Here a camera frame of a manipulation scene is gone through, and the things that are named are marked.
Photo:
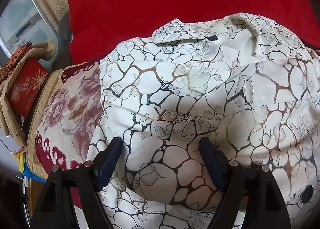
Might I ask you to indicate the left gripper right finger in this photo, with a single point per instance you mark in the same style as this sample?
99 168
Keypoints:
265 204

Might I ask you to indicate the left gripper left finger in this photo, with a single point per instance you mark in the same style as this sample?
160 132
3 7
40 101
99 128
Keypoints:
55 207

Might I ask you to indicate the white crackle-pattern shirt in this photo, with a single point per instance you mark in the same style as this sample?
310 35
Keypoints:
244 81

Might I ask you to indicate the tan quilted cloth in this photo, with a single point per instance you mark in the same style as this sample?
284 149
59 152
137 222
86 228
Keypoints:
13 124

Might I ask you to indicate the floral maroon cream blanket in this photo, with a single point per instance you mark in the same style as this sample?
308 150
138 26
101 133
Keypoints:
69 119

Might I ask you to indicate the red gift box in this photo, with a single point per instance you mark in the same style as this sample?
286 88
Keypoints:
26 87

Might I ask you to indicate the grey white cabinet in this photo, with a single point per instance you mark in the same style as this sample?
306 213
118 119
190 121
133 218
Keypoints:
24 21

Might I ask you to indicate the red blanket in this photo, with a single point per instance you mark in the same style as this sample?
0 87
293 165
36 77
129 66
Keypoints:
99 25

